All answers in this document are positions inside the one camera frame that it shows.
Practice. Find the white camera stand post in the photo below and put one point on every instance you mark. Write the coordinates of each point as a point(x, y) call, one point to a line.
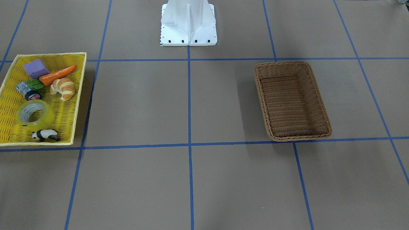
point(188, 23)

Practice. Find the yellow plastic basket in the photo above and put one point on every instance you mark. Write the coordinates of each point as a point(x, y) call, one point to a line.
point(66, 112)

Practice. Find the small black-lidded jar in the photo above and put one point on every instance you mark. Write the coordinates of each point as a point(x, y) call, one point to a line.
point(28, 92)

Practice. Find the toy croissant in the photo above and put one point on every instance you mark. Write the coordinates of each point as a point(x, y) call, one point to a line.
point(64, 87)

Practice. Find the panda figurine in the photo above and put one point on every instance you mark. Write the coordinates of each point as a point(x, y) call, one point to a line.
point(44, 134)

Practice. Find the brown wicker basket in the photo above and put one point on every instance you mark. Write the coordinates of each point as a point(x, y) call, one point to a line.
point(290, 101)

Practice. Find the toy carrot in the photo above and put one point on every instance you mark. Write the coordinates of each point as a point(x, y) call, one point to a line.
point(48, 79)

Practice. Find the purple foam block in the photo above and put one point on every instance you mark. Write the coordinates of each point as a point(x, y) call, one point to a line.
point(36, 69)

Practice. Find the yellow tape roll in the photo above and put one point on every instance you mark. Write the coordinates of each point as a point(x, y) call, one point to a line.
point(34, 115)

